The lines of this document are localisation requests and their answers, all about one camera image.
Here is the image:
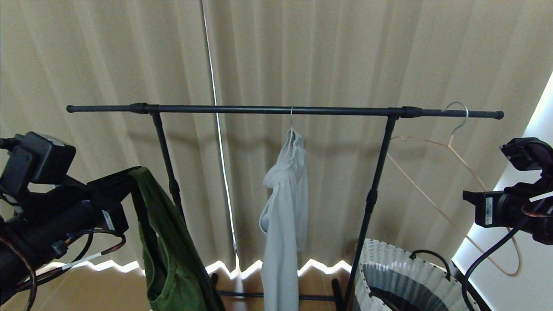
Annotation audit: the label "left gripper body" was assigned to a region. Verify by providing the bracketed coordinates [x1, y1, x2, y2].
[22, 168, 139, 255]

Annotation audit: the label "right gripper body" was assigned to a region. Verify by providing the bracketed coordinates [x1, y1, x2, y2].
[462, 179, 553, 244]

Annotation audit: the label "pink clothes hanger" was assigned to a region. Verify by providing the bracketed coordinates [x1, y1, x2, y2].
[285, 107, 299, 158]
[386, 102, 523, 277]

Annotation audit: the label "green garment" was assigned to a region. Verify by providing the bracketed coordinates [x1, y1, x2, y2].
[130, 166, 225, 311]

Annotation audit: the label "pale grey shorts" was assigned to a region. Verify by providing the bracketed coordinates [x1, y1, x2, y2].
[259, 128, 309, 311]

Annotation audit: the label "white laundry basket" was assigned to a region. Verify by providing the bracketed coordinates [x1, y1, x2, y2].
[354, 239, 480, 311]

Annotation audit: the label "black clothes rack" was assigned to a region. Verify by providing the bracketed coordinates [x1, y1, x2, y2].
[66, 103, 505, 311]

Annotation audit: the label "beige curtain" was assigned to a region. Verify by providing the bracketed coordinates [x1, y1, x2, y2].
[0, 0, 553, 277]

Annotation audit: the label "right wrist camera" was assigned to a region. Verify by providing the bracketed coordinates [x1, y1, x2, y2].
[500, 137, 553, 173]

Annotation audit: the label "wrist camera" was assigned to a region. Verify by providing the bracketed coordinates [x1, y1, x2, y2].
[500, 137, 553, 173]
[0, 132, 77, 199]

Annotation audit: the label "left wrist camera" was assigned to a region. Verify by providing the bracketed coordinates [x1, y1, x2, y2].
[0, 132, 77, 199]

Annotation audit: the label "black cable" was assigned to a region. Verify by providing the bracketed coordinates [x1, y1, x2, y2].
[461, 216, 532, 311]

